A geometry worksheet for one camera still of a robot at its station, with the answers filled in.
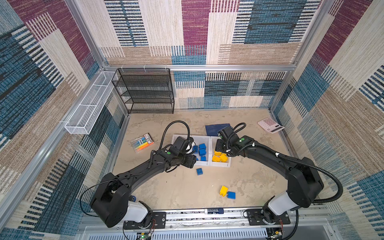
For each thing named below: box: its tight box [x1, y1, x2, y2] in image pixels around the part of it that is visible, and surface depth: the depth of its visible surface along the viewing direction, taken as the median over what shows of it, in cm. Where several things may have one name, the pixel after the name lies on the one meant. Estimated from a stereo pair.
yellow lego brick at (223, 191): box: [219, 185, 229, 197], surface depth 82 cm
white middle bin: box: [185, 135, 211, 167], surface depth 97 cm
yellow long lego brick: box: [212, 155, 221, 162], surface depth 94 cm
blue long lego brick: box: [198, 148, 207, 156], surface depth 98 cm
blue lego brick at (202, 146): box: [198, 143, 207, 150], surface depth 99 cm
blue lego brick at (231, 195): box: [226, 191, 236, 200], surface depth 83 cm
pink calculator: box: [257, 117, 285, 134], surface depth 110 cm
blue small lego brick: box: [196, 168, 204, 176], surface depth 89 cm
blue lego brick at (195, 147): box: [192, 145, 199, 154], surface depth 98 cm
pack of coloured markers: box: [130, 132, 155, 153], surface depth 103 cm
